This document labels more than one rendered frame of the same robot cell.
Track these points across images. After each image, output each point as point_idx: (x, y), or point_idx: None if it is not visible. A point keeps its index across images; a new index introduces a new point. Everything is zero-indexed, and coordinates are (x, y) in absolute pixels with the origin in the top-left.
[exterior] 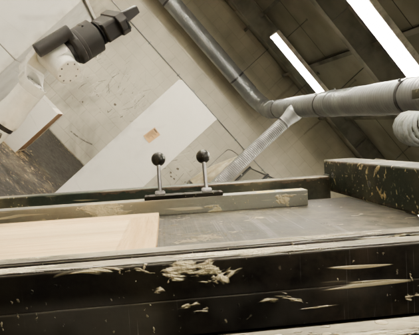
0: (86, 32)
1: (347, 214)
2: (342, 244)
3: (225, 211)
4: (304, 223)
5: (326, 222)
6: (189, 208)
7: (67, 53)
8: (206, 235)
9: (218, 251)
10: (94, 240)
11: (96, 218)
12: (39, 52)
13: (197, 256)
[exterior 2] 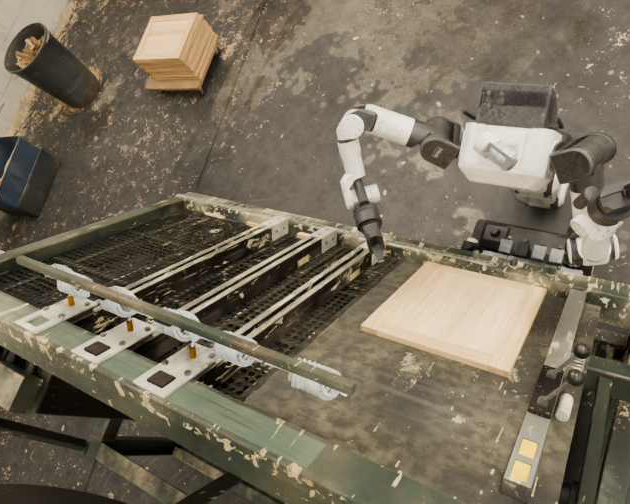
0: (593, 198)
1: (409, 465)
2: (262, 315)
3: (518, 424)
4: (403, 421)
5: (391, 430)
6: None
7: (583, 213)
8: (415, 368)
9: (288, 300)
10: (425, 325)
11: (512, 344)
12: (573, 205)
13: (288, 296)
